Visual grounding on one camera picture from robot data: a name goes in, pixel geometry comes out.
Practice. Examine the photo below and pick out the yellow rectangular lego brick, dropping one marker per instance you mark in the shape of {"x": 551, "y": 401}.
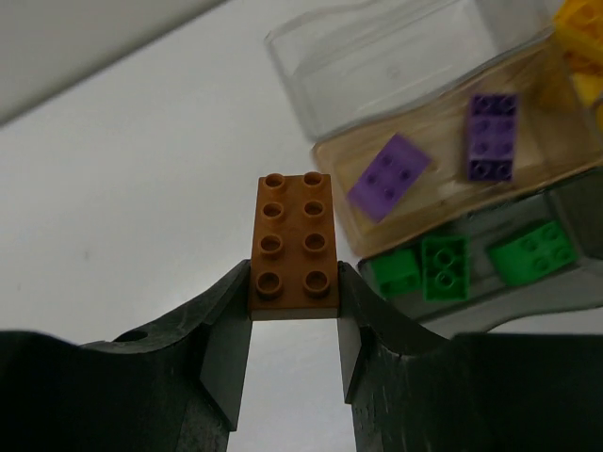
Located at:
{"x": 578, "y": 27}

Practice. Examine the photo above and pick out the green curved lego brick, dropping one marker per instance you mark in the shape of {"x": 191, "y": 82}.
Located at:
{"x": 445, "y": 268}

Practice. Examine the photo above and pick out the clear narrow sorting bin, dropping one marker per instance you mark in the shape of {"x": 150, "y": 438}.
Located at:
{"x": 564, "y": 89}

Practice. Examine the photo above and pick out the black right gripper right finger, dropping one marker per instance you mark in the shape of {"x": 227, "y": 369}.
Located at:
{"x": 411, "y": 389}

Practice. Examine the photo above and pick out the purple rounded lego brick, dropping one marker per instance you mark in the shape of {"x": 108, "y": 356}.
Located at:
{"x": 491, "y": 131}

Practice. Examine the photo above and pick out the purple lego plate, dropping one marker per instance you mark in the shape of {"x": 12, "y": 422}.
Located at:
{"x": 388, "y": 177}

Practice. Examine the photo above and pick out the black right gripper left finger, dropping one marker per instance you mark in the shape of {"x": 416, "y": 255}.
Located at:
{"x": 173, "y": 384}

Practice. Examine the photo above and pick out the green rounded lego brick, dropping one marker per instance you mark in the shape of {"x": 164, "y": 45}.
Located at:
{"x": 532, "y": 252}

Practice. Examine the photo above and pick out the brown lego plate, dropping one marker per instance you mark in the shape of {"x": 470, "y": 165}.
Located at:
{"x": 294, "y": 269}

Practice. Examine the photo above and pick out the small green lego brick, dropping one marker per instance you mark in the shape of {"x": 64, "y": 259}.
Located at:
{"x": 396, "y": 273}

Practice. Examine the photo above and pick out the clear stepped sorting container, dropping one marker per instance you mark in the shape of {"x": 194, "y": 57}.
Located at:
{"x": 358, "y": 75}

